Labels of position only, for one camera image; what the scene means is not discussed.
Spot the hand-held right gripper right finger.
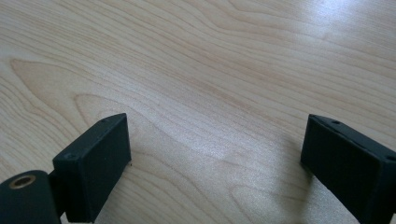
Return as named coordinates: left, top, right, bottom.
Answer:
left=300, top=113, right=396, bottom=224

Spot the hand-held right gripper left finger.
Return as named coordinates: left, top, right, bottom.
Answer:
left=48, top=112, right=132, bottom=224

